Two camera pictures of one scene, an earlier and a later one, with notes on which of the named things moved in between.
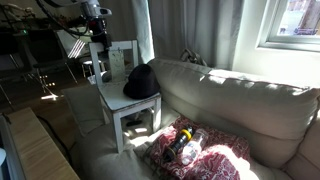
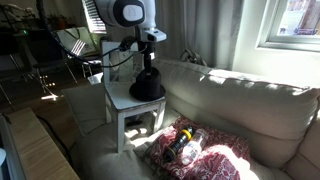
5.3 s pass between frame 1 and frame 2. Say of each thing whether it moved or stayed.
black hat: moved
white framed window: stayed
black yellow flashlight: stayed
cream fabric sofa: stayed
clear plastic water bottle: stayed
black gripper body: moved
